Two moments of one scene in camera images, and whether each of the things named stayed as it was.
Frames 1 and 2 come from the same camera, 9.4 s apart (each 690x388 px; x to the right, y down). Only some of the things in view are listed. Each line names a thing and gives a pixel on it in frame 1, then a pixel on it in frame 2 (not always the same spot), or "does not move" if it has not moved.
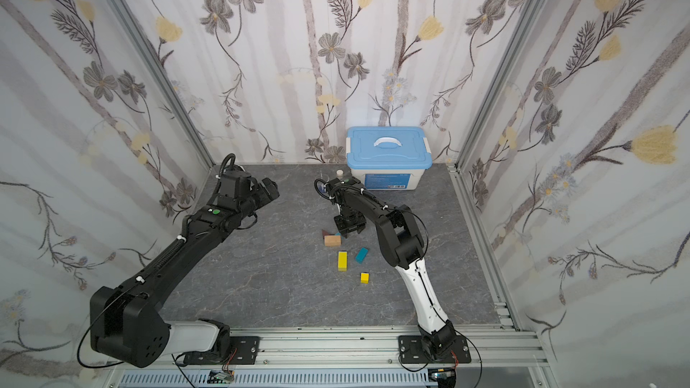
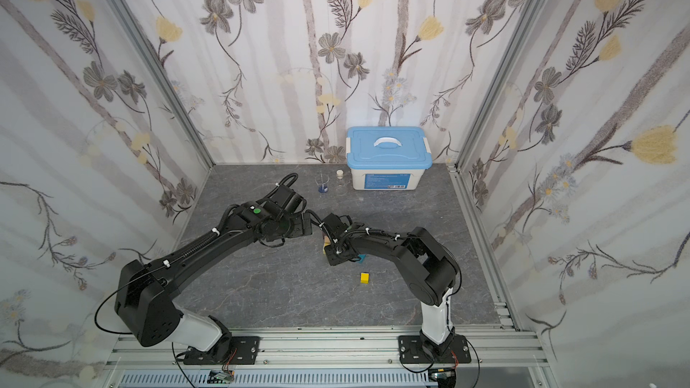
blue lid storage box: [389, 157] does not move
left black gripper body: [258, 198] -> [295, 226]
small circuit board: [220, 377] does not move
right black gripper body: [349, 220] -> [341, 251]
